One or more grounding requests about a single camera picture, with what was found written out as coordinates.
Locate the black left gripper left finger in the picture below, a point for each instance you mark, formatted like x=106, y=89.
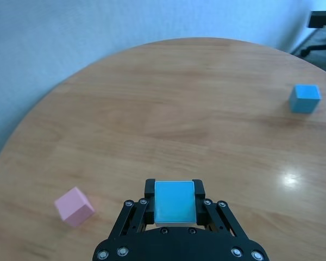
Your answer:
x=149, y=206

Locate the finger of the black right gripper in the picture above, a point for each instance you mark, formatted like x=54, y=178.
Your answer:
x=319, y=19

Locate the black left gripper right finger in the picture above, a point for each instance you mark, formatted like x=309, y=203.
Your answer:
x=201, y=209

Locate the blue cube block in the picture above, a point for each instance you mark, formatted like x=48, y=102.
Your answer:
x=174, y=201
x=304, y=99

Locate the pink cube block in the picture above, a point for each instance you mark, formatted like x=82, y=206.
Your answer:
x=73, y=208

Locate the black office chair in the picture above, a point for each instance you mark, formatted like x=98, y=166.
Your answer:
x=315, y=47

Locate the black floor baseboard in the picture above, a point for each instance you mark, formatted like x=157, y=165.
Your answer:
x=301, y=43

